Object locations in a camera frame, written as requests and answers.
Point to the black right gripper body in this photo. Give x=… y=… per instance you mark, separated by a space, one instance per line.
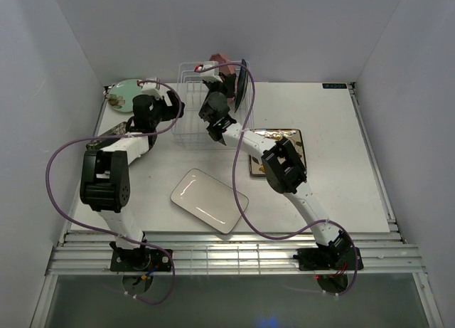
x=222 y=87

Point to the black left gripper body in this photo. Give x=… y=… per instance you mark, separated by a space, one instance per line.
x=164 y=113

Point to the teal leaf-shaped plate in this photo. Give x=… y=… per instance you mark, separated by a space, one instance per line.
x=242 y=82

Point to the pink polka dot plate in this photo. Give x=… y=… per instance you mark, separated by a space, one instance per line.
x=227 y=73

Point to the cream floral square plate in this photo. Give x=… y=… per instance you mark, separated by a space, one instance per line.
x=293 y=135

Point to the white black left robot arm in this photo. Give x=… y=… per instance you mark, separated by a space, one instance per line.
x=105 y=183

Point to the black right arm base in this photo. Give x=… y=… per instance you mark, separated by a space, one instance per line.
x=312 y=259

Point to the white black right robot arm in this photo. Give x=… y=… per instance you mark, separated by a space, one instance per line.
x=286 y=174

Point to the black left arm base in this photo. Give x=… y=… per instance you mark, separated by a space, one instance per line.
x=141 y=261

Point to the mint green round plate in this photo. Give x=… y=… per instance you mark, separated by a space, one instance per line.
x=120 y=96

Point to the black floral square plate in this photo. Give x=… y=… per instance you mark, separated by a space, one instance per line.
x=126 y=136

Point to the black logo label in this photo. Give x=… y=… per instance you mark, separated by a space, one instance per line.
x=334 y=86

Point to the white rectangular plate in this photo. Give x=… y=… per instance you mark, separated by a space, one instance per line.
x=209 y=200

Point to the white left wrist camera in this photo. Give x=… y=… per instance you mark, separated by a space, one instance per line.
x=150 y=87

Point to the white wire dish rack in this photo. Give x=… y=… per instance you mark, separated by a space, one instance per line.
x=190 y=131

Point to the aluminium rail frame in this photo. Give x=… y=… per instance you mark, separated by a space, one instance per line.
x=83 y=253

